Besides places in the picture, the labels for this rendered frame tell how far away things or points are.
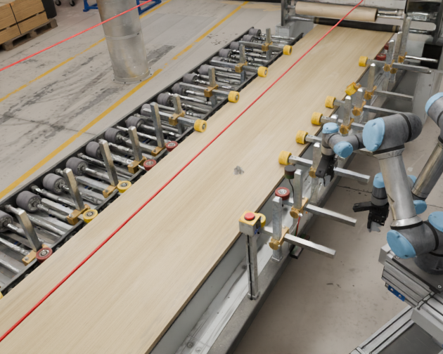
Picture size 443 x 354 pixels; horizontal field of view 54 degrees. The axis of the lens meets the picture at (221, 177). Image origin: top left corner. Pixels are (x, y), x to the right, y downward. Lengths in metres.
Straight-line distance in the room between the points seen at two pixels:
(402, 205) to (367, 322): 1.40
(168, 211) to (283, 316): 1.10
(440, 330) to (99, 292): 1.41
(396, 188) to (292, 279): 1.58
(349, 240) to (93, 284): 2.02
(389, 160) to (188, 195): 1.17
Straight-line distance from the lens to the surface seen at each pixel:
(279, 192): 2.42
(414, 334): 2.79
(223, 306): 2.27
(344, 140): 2.09
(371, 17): 4.55
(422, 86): 4.67
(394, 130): 1.73
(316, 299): 3.07
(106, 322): 1.99
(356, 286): 3.18
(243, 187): 2.46
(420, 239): 1.77
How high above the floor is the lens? 2.46
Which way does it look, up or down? 38 degrees down
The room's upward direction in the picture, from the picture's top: 6 degrees counter-clockwise
